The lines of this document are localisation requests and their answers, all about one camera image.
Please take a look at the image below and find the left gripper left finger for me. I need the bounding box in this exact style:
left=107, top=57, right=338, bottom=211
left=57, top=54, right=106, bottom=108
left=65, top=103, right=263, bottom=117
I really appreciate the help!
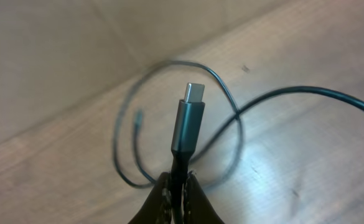
left=129, top=172, right=172, bottom=224

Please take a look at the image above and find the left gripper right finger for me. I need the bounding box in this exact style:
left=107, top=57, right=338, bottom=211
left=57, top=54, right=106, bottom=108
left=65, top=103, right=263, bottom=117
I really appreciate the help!
left=183, top=172, right=224, bottom=224

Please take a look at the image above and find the black usb cable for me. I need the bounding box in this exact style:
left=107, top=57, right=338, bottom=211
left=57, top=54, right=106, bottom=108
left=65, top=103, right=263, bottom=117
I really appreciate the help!
left=111, top=59, right=364, bottom=224

